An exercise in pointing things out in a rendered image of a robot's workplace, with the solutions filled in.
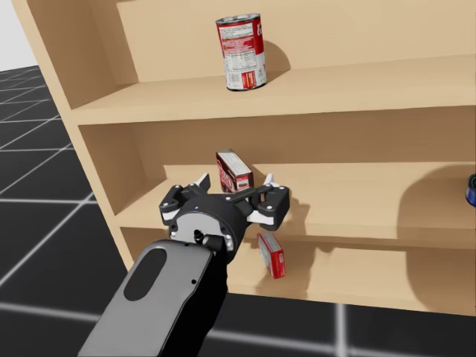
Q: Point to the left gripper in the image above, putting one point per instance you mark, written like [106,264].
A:
[212,219]

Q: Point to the red and white carton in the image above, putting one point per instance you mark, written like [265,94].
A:
[234,173]

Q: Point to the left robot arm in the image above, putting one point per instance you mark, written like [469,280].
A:
[156,305]

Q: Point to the red and white can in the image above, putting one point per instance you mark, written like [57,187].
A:
[241,52]

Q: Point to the pale wooden shelf unit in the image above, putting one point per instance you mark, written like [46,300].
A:
[353,96]

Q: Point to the blue flat can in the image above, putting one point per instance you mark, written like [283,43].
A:
[471,191]

